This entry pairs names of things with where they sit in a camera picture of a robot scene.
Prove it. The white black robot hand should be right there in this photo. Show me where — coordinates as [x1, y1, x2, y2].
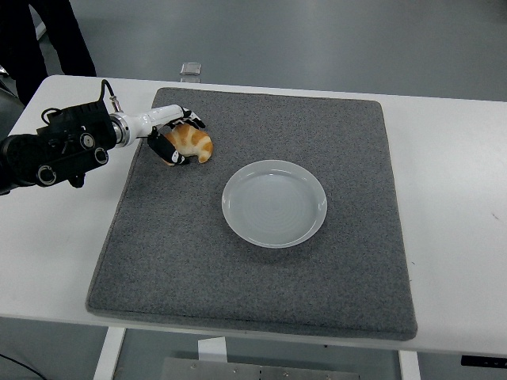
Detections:
[125, 103, 208, 166]

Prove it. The orange white croissant bread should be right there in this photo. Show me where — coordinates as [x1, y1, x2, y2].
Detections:
[164, 124, 214, 164]

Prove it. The pale grey round plate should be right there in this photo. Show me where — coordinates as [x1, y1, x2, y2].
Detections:
[220, 158, 329, 249]

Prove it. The grey metal plate with screws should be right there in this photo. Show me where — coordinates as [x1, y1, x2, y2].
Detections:
[161, 356, 360, 380]

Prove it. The grey felt mat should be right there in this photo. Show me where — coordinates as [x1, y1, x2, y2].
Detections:
[86, 86, 420, 342]

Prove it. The person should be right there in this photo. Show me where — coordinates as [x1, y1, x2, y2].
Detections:
[0, 0, 97, 106]

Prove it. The white table leg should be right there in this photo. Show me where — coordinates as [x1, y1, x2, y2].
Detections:
[398, 350, 421, 380]
[93, 327, 127, 380]

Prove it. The black table control panel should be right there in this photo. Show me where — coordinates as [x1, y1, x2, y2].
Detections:
[460, 355, 507, 367]

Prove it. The black floor cable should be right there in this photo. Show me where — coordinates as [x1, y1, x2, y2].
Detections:
[0, 350, 43, 380]

